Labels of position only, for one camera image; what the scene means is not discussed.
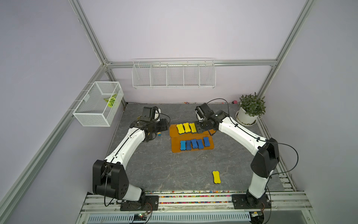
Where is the yellow eraser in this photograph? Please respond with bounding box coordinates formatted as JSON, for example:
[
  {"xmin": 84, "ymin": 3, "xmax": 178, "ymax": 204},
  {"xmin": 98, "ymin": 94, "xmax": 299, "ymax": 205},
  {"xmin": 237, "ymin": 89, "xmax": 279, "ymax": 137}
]
[
  {"xmin": 176, "ymin": 124, "xmax": 185, "ymax": 134},
  {"xmin": 189, "ymin": 123, "xmax": 197, "ymax": 133},
  {"xmin": 183, "ymin": 123, "xmax": 191, "ymax": 133},
  {"xmin": 212, "ymin": 171, "xmax": 221, "ymax": 184}
]

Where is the aluminium mounting rail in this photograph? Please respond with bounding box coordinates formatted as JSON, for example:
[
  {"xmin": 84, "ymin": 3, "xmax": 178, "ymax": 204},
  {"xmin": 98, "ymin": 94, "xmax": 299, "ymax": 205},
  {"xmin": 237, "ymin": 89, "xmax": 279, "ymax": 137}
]
[{"xmin": 79, "ymin": 191, "xmax": 312, "ymax": 215}]

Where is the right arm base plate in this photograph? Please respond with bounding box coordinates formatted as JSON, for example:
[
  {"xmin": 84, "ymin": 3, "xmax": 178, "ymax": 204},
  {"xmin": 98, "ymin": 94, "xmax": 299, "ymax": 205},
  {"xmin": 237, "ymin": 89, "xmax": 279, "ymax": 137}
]
[{"xmin": 232, "ymin": 194, "xmax": 271, "ymax": 210}]

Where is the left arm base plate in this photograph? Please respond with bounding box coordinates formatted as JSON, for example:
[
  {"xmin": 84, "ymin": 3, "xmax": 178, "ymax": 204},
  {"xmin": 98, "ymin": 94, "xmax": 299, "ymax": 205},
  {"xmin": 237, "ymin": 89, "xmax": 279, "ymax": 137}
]
[{"xmin": 120, "ymin": 196, "xmax": 159, "ymax": 211}]

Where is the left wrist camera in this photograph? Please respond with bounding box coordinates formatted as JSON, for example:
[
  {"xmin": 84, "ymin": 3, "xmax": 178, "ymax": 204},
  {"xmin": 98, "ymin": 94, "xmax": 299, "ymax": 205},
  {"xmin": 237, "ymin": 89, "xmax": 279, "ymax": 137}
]
[{"xmin": 139, "ymin": 106, "xmax": 161, "ymax": 122}]

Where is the orange wooden two-tier shelf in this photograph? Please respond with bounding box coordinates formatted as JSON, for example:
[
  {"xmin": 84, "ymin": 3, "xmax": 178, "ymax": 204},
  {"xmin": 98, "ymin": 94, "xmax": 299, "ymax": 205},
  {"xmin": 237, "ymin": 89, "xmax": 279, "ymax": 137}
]
[{"xmin": 169, "ymin": 125, "xmax": 215, "ymax": 153}]

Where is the white wire wall shelf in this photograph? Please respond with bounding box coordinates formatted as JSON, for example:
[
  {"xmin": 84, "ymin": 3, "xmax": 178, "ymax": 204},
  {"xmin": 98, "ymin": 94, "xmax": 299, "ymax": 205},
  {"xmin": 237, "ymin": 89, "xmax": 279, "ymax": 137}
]
[{"xmin": 131, "ymin": 58, "xmax": 216, "ymax": 89}]

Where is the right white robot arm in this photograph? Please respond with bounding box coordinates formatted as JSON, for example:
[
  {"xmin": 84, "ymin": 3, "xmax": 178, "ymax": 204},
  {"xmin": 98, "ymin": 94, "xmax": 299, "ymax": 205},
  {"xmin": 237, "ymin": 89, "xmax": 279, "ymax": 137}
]
[{"xmin": 194, "ymin": 107, "xmax": 279, "ymax": 199}]

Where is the green object in basket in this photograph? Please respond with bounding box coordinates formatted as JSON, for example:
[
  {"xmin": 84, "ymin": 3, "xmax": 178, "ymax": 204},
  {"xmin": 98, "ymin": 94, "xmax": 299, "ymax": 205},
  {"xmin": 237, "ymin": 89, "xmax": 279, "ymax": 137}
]
[{"xmin": 104, "ymin": 94, "xmax": 117, "ymax": 108}]

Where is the blue eraser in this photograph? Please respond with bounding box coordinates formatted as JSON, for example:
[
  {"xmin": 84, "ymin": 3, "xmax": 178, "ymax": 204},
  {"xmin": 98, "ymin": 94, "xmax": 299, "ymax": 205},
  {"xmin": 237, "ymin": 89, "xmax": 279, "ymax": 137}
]
[
  {"xmin": 180, "ymin": 141, "xmax": 186, "ymax": 151},
  {"xmin": 203, "ymin": 137, "xmax": 211, "ymax": 147},
  {"xmin": 197, "ymin": 139, "xmax": 204, "ymax": 149},
  {"xmin": 186, "ymin": 140, "xmax": 192, "ymax": 151},
  {"xmin": 191, "ymin": 139, "xmax": 198, "ymax": 149}
]

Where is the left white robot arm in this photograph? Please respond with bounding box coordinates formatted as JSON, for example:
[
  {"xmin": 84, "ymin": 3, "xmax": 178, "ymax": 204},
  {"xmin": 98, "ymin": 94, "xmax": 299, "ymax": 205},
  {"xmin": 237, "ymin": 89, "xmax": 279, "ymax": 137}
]
[{"xmin": 92, "ymin": 119, "xmax": 169, "ymax": 202}]

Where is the potted green plant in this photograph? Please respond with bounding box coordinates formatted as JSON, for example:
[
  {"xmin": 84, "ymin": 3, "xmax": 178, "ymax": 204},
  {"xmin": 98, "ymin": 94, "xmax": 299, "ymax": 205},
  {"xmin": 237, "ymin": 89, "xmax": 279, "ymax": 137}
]
[{"xmin": 235, "ymin": 92, "xmax": 266, "ymax": 126}]

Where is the white mesh basket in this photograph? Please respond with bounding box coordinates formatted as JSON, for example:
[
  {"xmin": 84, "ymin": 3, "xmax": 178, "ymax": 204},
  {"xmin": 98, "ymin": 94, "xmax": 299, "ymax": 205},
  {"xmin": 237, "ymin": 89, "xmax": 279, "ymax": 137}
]
[{"xmin": 72, "ymin": 81, "xmax": 124, "ymax": 127}]

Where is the white vent grille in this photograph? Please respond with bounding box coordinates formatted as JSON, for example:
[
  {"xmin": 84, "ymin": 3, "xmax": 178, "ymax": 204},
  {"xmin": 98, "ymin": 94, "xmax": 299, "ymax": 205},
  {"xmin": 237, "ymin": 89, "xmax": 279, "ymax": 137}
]
[{"xmin": 85, "ymin": 212, "xmax": 251, "ymax": 224}]

